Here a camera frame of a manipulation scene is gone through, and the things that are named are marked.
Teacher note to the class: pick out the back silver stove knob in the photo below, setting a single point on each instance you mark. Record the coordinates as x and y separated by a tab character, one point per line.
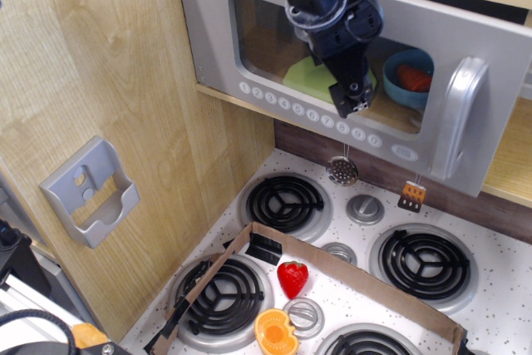
365	210

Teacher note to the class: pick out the hanging silver toy strainer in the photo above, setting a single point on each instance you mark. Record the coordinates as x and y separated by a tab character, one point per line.
341	170

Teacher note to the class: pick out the green plate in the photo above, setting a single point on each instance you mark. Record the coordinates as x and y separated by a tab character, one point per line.
305	76

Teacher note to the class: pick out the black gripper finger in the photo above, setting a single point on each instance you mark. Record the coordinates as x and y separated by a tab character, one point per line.
347	103

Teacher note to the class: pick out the blue bowl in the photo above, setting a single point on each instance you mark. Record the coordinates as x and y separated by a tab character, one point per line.
416	58

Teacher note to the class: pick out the silver stove knob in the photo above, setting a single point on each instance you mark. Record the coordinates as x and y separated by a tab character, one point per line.
306	316
341	251
365	210

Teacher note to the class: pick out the orange toy fruit half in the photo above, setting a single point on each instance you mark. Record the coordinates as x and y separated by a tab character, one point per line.
275	333

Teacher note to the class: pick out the black equipment at left edge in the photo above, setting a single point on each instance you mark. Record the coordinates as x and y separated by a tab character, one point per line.
18	260

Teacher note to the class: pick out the brown cardboard barrier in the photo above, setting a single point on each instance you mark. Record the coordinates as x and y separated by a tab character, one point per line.
268	244

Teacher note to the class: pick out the back right stove burner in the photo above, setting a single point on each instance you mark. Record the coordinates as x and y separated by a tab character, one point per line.
428	263

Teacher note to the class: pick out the front right stove burner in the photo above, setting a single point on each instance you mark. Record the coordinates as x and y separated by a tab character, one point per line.
366	338

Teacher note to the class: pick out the front silver stove knob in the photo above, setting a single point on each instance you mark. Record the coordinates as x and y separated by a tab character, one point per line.
306	316

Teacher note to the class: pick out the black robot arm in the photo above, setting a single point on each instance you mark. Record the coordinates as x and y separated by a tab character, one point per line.
338	33

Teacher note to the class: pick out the front left stove burner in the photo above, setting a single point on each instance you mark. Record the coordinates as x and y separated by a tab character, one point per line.
221	319

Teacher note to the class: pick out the back left stove burner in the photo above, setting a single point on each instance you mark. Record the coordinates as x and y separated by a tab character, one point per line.
288	202

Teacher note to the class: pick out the red toy strawberry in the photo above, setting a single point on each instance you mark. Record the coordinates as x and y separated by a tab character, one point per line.
292	277

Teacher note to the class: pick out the yellow toy food piece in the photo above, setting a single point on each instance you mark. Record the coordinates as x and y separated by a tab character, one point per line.
86	335

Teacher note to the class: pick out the grey wall phone holder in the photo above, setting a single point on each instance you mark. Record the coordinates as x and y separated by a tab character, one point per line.
79	180

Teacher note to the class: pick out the silver microwave door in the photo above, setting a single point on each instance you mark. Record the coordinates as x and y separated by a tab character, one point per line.
243	49

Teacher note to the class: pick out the middle silver stove knob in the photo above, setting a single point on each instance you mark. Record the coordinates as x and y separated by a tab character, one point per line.
341	251

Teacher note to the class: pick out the orange toy carrot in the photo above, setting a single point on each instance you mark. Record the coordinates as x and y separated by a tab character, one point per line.
413	79

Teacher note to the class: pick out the stove burner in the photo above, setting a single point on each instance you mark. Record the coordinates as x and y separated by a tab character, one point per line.
221	319
366	338
288	202
428	263

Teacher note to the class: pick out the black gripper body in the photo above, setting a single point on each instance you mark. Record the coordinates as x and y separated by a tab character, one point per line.
340	39

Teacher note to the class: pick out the hanging orange toy spatula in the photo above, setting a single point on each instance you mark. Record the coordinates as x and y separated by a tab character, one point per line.
413	195

